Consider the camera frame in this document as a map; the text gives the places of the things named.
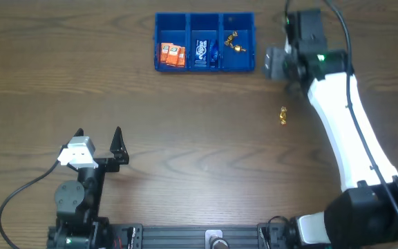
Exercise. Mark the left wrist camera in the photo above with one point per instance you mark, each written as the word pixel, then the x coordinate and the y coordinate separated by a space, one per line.
pixel 78 152

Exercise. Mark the gold candy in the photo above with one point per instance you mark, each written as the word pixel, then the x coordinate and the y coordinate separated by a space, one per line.
pixel 239 48
pixel 231 38
pixel 283 115

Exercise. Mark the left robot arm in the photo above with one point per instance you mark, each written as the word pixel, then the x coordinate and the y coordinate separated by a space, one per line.
pixel 78 200

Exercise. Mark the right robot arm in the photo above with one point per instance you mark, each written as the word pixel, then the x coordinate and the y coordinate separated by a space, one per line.
pixel 337 121

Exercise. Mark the blue candy pack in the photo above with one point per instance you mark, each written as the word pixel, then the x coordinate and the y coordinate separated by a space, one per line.
pixel 201 52
pixel 214 52

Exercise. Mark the mounting rail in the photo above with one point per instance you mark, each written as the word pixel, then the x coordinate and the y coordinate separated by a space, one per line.
pixel 178 237

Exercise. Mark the blue tray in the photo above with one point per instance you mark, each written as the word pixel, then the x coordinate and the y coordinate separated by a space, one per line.
pixel 175 31

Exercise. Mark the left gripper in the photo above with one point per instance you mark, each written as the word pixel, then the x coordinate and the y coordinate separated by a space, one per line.
pixel 107 165

